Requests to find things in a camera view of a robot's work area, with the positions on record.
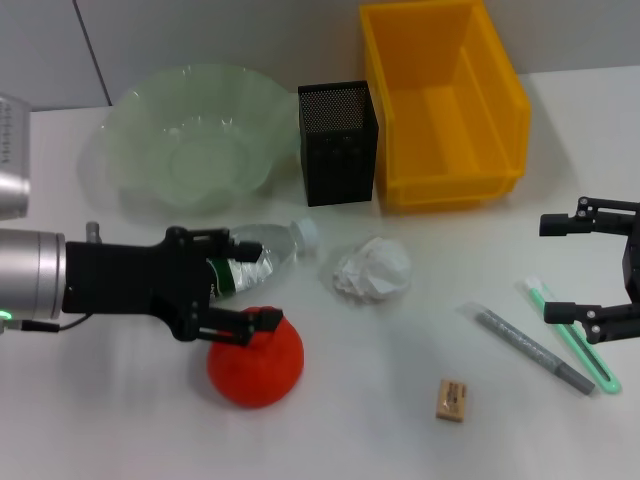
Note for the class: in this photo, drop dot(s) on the pale green glass fruit plate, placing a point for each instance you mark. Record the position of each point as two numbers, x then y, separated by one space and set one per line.
190 140

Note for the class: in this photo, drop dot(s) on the beige eraser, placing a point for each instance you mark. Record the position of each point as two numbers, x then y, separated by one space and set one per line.
451 401

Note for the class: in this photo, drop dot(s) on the orange fruit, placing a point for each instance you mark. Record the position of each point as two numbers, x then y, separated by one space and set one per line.
255 375

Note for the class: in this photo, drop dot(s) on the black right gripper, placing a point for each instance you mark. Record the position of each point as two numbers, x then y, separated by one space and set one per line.
632 270

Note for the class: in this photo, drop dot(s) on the grey marker pen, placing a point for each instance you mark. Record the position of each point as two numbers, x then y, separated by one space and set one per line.
520 345

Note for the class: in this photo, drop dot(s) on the clear green-label water bottle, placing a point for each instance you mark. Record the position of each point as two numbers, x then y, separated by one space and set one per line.
280 245

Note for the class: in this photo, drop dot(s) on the yellow plastic bin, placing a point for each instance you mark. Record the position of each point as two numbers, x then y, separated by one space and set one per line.
450 150

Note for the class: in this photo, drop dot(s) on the white paper ball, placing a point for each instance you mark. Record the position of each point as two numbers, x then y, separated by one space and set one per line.
372 272

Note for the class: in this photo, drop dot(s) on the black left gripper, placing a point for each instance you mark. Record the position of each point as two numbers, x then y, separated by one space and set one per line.
115 280

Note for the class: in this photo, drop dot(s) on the black mesh pen holder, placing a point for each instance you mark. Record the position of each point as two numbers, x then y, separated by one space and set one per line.
340 165

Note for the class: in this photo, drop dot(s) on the mint green utility knife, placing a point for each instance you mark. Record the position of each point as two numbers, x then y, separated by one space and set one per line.
600 372

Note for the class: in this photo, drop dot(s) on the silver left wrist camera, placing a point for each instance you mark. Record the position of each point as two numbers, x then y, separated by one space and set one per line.
12 150

